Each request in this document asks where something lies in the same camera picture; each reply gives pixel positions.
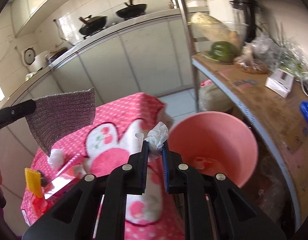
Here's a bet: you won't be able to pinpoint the red carton box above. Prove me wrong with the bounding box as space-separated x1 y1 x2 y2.
30 172 82 218

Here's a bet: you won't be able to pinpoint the yellow sponge piece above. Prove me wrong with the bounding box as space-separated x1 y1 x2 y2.
25 168 44 198

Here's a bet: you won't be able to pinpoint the silver scouring cloth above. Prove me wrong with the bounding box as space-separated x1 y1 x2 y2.
25 88 95 156

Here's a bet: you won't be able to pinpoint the orange white wrapper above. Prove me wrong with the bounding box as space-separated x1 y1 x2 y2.
191 157 216 174

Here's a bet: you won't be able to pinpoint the white tissue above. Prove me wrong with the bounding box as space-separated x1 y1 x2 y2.
135 121 168 162

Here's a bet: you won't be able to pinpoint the pink plastic tube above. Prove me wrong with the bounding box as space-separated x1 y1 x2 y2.
56 154 84 177

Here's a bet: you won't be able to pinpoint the kitchen counter cabinets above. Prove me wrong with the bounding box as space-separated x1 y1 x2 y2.
0 6 210 156

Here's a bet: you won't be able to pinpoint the white rice cooker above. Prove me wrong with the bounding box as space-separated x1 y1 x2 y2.
21 47 49 73

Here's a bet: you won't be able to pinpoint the pink plastic bin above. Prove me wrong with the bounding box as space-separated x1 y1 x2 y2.
168 112 258 187

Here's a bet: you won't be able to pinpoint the pink polka dot blanket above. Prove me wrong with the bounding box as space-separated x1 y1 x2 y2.
31 93 184 239

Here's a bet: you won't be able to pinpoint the metal shelf rack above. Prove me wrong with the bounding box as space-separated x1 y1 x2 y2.
178 0 308 229

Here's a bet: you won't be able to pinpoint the white rice sack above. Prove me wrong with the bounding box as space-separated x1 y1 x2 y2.
198 79 234 112

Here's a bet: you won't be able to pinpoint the black wok with lid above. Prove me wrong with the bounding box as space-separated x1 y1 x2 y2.
78 15 107 36

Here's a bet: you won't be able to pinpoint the small white box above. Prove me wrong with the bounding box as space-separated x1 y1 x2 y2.
265 69 294 98

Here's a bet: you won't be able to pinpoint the bag of nuts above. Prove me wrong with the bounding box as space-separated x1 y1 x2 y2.
233 43 269 74

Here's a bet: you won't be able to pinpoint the green bell pepper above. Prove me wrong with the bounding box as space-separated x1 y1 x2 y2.
209 41 238 63

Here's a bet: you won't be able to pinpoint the black frying pan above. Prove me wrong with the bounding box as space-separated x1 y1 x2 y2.
116 0 147 21

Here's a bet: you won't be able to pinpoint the small steel pot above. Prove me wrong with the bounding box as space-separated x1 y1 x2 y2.
168 0 179 9

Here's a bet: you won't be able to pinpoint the black blender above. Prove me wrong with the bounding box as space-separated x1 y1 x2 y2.
230 0 260 43

